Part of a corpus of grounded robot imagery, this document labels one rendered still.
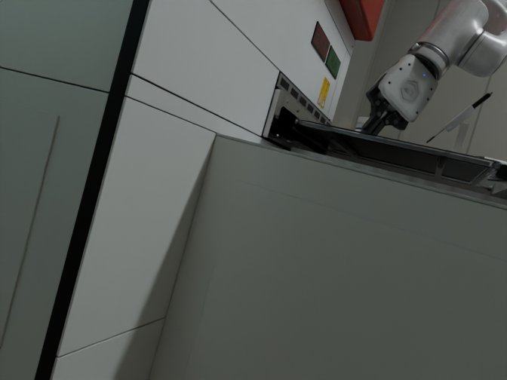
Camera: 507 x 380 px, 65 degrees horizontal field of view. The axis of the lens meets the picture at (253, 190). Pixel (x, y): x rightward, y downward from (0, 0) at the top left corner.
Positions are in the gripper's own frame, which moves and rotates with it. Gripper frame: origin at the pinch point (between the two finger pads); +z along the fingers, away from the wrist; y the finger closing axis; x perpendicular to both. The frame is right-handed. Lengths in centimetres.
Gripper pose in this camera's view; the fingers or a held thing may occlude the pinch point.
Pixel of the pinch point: (371, 128)
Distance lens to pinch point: 81.7
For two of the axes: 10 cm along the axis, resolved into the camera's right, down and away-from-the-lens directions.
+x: -2.3, -1.1, 9.7
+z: -6.4, 7.6, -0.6
